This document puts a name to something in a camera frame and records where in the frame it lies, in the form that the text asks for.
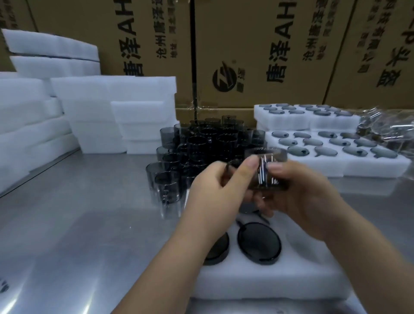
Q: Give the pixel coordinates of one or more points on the large white foam lid tray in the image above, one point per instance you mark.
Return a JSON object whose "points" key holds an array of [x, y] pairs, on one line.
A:
{"points": [[339, 163]]}

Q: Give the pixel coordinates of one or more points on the white foam tray with round slots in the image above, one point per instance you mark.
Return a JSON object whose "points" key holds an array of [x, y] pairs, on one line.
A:
{"points": [[291, 275]]}

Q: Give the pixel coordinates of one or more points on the person's right hand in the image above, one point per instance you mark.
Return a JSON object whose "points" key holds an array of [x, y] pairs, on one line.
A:
{"points": [[307, 203]]}

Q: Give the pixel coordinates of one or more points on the person's left thumb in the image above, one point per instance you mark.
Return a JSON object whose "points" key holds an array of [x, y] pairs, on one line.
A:
{"points": [[246, 170]]}

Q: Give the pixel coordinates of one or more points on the black round lid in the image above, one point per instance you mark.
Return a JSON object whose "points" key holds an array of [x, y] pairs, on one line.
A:
{"points": [[218, 252], [258, 242], [250, 208]]}

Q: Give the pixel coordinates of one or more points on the small white foam lid tray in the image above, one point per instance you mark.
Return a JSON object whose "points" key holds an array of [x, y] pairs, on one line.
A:
{"points": [[291, 121]]}

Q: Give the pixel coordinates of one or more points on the person's right forearm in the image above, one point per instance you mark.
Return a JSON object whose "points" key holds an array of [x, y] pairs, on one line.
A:
{"points": [[375, 265]]}

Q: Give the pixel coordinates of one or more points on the person's left forearm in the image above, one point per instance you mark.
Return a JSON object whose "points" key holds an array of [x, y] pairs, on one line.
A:
{"points": [[174, 275]]}

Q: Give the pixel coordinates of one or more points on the person's right thumb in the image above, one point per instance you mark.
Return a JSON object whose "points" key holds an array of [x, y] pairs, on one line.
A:
{"points": [[280, 167]]}

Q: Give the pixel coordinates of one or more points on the smoky glass cup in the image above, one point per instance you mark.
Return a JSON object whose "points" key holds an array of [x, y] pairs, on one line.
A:
{"points": [[268, 178]]}

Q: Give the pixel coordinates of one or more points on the cluster of smoky glass cups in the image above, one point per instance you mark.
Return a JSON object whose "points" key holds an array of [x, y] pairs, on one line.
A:
{"points": [[200, 148]]}

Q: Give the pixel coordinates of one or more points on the rows of small grey lids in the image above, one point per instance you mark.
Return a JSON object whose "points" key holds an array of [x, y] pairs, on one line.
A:
{"points": [[300, 110]]}

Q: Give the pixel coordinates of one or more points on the clear plastic bags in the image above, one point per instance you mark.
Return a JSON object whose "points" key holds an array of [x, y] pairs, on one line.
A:
{"points": [[388, 129]]}

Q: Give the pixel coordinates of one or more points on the person's left hand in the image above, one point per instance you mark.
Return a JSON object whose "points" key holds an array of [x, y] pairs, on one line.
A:
{"points": [[207, 200]]}

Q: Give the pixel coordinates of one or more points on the stack of white foam blocks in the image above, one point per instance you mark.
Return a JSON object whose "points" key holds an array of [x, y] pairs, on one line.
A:
{"points": [[90, 106]]}

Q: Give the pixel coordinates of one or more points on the rows of big grey lids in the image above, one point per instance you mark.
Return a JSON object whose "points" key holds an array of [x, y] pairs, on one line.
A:
{"points": [[323, 150]]}

